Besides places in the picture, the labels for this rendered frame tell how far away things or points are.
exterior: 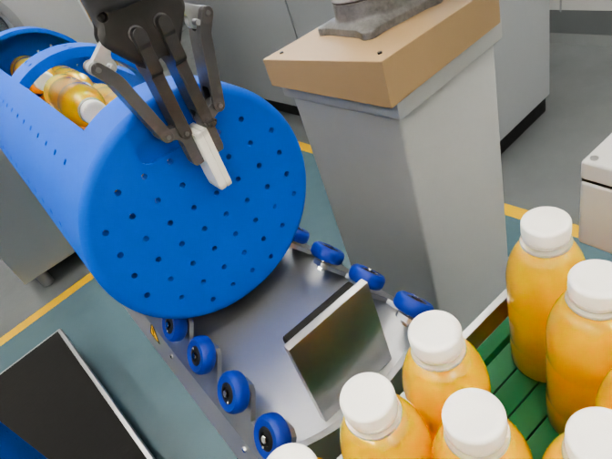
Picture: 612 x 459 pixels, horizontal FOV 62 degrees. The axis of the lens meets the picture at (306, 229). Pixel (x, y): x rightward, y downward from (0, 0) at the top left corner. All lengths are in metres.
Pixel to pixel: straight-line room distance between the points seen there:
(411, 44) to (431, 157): 0.24
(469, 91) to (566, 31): 2.39
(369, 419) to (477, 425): 0.07
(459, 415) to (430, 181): 0.74
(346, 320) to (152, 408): 1.53
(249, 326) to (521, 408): 0.33
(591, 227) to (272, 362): 0.37
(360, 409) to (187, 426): 1.52
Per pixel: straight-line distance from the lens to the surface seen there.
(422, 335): 0.39
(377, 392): 0.37
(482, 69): 1.11
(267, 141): 0.61
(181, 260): 0.60
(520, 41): 2.39
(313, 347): 0.48
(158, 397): 1.99
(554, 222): 0.46
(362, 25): 0.99
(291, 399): 0.59
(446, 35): 0.96
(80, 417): 1.92
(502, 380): 0.59
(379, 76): 0.85
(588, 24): 3.40
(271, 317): 0.67
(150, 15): 0.50
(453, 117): 1.06
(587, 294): 0.41
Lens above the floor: 1.40
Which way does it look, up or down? 37 degrees down
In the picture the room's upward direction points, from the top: 21 degrees counter-clockwise
